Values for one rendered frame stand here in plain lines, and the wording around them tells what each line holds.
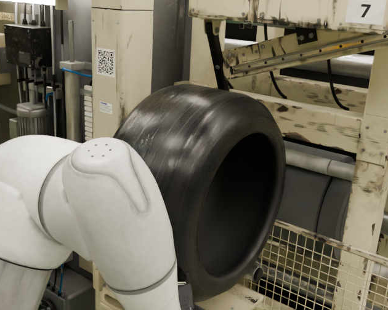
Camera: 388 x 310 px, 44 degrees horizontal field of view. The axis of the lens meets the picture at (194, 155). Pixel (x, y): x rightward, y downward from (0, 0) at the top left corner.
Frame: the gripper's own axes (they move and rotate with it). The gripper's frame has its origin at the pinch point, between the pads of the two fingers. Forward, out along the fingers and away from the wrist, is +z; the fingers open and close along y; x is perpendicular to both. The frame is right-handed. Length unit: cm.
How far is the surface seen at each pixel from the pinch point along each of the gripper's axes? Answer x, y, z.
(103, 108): -13, -21, 54
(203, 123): 15.0, -28.1, 25.6
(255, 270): 16.2, 29.1, 22.1
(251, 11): 35, -33, 61
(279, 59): 41, -15, 62
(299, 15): 46, -33, 51
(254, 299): 13.2, 39.9, 19.4
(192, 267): 2.9, -2.7, 6.3
